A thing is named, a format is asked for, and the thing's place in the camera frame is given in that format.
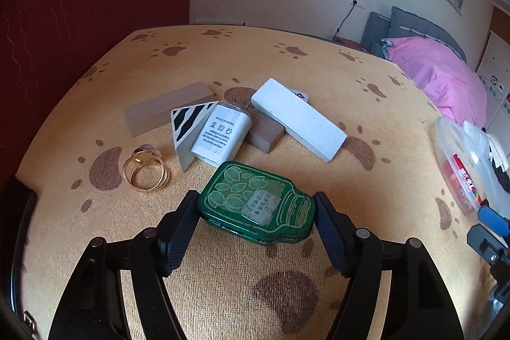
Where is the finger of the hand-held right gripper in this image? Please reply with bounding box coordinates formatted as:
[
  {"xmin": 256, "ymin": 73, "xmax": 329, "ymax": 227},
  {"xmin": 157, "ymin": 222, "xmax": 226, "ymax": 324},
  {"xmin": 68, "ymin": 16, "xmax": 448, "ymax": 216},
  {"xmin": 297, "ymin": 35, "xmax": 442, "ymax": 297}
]
[
  {"xmin": 478, "ymin": 206, "xmax": 510, "ymax": 235},
  {"xmin": 466, "ymin": 224, "xmax": 510, "ymax": 277}
]

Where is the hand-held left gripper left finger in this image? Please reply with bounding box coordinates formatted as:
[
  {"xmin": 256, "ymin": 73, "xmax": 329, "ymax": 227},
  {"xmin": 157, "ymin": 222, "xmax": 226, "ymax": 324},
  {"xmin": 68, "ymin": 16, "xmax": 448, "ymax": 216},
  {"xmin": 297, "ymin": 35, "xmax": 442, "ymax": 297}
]
[{"xmin": 48, "ymin": 189, "xmax": 200, "ymax": 340}]

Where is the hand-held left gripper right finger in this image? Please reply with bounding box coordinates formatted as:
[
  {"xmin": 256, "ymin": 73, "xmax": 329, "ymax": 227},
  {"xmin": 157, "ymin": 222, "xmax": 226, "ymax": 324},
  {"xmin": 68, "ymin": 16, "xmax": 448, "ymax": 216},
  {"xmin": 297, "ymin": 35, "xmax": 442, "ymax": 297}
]
[{"xmin": 313, "ymin": 192, "xmax": 467, "ymax": 340}]

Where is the clear plastic container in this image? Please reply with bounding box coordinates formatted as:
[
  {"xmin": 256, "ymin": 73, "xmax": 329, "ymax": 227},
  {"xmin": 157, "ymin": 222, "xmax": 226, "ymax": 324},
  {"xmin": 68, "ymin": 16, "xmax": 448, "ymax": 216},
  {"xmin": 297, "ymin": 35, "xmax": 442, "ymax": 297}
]
[{"xmin": 433, "ymin": 116, "xmax": 510, "ymax": 217}]

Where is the green tin box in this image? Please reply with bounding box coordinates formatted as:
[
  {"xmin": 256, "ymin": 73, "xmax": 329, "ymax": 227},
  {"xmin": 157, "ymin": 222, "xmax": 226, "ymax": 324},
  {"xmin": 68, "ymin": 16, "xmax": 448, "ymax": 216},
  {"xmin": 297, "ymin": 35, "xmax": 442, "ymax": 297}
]
[{"xmin": 198, "ymin": 161, "xmax": 316, "ymax": 247}]

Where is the gold ring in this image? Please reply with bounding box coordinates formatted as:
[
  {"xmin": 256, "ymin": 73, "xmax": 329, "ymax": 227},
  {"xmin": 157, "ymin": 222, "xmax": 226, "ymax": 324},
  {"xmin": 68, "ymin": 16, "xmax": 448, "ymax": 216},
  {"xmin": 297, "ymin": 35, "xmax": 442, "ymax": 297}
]
[{"xmin": 122, "ymin": 144, "xmax": 171, "ymax": 194}]

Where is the white charger adapter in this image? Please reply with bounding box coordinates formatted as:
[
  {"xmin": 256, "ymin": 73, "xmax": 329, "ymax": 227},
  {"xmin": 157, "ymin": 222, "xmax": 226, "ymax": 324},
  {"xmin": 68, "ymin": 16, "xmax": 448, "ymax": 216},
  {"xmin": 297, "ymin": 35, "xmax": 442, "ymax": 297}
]
[{"xmin": 190, "ymin": 101, "xmax": 253, "ymax": 168}]

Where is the zebra striped triangular block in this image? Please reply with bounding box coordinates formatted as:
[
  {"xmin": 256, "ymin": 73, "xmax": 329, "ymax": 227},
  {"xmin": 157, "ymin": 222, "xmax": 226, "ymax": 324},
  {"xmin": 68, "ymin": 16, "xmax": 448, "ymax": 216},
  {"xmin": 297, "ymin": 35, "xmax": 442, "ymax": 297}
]
[{"xmin": 171, "ymin": 100, "xmax": 221, "ymax": 173}]

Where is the white rectangular block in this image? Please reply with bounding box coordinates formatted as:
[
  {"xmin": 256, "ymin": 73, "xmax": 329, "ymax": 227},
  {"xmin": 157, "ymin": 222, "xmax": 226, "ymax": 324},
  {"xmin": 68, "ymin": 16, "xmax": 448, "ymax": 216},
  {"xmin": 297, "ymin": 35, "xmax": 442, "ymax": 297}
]
[{"xmin": 250, "ymin": 77, "xmax": 348, "ymax": 164}]

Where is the dark brown wooden block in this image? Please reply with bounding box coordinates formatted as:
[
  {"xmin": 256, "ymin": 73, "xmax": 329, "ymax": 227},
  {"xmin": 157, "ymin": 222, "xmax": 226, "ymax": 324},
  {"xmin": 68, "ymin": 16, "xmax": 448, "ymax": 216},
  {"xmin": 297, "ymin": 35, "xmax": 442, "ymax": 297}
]
[{"xmin": 243, "ymin": 111, "xmax": 285, "ymax": 154}]

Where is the red printed packet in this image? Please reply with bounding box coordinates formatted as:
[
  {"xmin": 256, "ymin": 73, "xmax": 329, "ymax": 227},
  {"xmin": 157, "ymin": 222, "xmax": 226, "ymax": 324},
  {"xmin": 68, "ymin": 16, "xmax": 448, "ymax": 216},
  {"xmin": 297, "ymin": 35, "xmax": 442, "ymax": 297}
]
[{"xmin": 452, "ymin": 153, "xmax": 485, "ymax": 205}]

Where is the light wooden block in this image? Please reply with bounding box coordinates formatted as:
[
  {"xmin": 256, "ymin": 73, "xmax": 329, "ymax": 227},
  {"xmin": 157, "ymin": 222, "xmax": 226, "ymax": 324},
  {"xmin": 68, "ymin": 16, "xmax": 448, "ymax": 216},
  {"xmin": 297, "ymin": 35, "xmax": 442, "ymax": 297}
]
[{"xmin": 125, "ymin": 82, "xmax": 216, "ymax": 137}]

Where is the pink duvet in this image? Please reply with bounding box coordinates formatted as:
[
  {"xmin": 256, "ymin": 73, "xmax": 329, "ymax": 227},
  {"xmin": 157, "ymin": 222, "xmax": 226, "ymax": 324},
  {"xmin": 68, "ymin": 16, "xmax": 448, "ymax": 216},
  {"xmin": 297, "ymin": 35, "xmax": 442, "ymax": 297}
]
[{"xmin": 380, "ymin": 36, "xmax": 489, "ymax": 129}]

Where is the yellow paw-print blanket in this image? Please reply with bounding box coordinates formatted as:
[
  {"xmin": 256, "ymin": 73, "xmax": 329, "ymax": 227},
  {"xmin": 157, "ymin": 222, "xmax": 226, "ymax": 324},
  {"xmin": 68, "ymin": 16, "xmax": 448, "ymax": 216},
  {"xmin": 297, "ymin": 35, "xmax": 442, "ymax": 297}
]
[{"xmin": 10, "ymin": 25, "xmax": 499, "ymax": 340}]

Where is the black power cable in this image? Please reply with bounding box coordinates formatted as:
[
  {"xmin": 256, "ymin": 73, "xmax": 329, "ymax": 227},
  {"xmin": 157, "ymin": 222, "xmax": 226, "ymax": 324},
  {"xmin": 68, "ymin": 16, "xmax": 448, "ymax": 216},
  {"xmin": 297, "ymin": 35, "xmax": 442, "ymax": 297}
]
[{"xmin": 332, "ymin": 3, "xmax": 356, "ymax": 42}]

